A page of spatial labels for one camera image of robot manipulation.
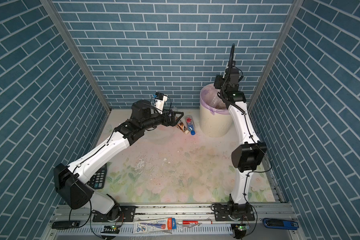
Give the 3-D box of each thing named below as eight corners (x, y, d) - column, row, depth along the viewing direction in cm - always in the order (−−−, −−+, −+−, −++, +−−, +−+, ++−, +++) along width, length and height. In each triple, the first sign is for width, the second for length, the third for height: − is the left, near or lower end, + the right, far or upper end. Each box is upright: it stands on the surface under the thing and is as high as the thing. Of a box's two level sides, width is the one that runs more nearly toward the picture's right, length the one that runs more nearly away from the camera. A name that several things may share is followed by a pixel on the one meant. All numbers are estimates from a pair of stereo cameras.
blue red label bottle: (188, 135, 107) (188, 131, 103) (185, 119, 116) (185, 115, 113) (195, 135, 107) (196, 131, 103) (192, 119, 117) (192, 115, 113)
